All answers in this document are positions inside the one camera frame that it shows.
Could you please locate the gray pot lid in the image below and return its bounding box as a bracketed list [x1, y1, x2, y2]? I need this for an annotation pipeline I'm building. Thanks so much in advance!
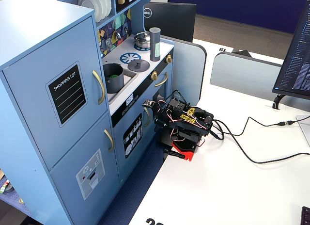
[127, 59, 150, 72]

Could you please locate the gold dishwasher handle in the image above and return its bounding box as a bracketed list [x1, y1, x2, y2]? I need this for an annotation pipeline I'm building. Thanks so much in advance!
[143, 107, 151, 128]

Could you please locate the printed number table label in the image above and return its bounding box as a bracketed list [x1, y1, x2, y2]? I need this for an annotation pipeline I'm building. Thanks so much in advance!
[145, 217, 166, 225]
[213, 46, 234, 53]

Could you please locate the light gray flat device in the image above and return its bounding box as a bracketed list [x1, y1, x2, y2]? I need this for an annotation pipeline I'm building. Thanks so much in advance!
[295, 114, 310, 147]

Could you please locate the black USB cable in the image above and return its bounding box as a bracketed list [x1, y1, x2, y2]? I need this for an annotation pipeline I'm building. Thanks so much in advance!
[210, 116, 301, 141]

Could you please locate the gold oven handle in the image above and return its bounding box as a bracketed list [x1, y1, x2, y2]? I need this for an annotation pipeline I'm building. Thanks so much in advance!
[155, 72, 169, 87]

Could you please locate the gold fridge door handle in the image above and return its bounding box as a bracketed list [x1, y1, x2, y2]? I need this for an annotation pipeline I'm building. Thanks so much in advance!
[92, 69, 106, 105]

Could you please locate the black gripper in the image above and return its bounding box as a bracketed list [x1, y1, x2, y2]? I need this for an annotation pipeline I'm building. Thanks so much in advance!
[154, 102, 175, 136]

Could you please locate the green white small package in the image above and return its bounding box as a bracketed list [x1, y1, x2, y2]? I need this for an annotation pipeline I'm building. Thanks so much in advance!
[0, 179, 10, 194]

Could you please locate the gray salt shaker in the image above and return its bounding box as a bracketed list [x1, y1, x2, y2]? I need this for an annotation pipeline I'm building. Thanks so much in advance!
[149, 27, 161, 62]

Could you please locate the gray rounded desk divider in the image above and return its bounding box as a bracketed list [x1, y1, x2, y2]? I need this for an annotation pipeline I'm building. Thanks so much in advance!
[158, 35, 207, 107]

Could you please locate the small camera circuit board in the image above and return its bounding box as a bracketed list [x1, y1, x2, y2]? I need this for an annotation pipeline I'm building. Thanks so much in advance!
[142, 99, 156, 110]

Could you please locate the gold freezer door handle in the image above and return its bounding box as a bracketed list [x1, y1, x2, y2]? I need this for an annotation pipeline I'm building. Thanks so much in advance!
[104, 129, 115, 153]

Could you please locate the red black robot base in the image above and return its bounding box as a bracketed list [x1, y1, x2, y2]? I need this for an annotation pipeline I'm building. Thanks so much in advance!
[157, 134, 206, 162]

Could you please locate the long black power cable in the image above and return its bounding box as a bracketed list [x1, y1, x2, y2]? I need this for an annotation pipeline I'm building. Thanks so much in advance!
[213, 119, 310, 164]

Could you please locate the gray toy pot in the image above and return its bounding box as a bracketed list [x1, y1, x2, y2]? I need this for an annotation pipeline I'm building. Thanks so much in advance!
[103, 63, 125, 94]

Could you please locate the black table clamp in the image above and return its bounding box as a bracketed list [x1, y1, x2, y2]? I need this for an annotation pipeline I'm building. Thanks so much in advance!
[163, 148, 186, 161]

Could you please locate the black Dell monitor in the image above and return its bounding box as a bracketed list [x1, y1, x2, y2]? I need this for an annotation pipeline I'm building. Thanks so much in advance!
[143, 1, 197, 43]

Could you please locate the black keyboard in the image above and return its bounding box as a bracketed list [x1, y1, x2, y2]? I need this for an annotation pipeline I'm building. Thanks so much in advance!
[301, 206, 310, 225]

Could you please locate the gray long desk divider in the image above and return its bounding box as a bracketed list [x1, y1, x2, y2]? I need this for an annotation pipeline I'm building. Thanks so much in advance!
[210, 51, 310, 112]

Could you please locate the silver toy pot with lid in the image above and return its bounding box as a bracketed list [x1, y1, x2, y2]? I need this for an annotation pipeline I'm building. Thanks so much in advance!
[133, 32, 151, 49]

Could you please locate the monitor showing code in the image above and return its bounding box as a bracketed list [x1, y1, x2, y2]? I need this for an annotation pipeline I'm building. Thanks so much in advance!
[272, 0, 310, 101]

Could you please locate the blue toy kitchen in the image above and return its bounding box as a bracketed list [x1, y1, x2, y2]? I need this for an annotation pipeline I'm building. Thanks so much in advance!
[0, 0, 175, 225]

